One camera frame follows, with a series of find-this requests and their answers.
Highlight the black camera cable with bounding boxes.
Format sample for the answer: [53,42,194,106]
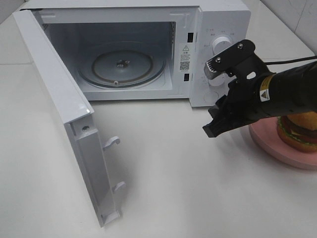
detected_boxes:
[264,56,317,65]

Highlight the white microwave oven body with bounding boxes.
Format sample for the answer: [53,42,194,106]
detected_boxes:
[19,0,251,107]

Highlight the white microwave door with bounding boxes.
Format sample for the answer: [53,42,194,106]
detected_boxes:
[13,10,125,227]

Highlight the glass microwave turntable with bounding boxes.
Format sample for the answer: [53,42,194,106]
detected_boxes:
[78,41,166,89]

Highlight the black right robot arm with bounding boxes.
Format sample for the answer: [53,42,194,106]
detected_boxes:
[203,62,317,138]

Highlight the white upper power knob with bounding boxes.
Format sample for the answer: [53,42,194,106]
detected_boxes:
[211,36,232,55]

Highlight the toy hamburger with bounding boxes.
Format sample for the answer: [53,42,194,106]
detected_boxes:
[277,112,317,153]

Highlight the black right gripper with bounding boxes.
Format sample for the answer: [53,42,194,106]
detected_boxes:
[203,74,274,138]

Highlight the pink round plate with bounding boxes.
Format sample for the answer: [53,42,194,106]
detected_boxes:
[249,118,317,171]

